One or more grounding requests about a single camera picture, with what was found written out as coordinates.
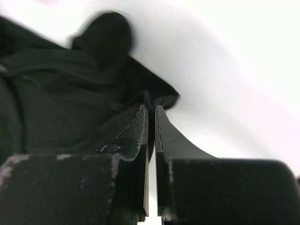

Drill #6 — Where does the black tank top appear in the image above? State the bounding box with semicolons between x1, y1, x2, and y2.
0;12;179;162

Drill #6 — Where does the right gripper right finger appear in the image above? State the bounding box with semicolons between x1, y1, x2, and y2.
155;105;300;225

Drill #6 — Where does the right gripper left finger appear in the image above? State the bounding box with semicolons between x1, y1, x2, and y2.
0;105;149;225

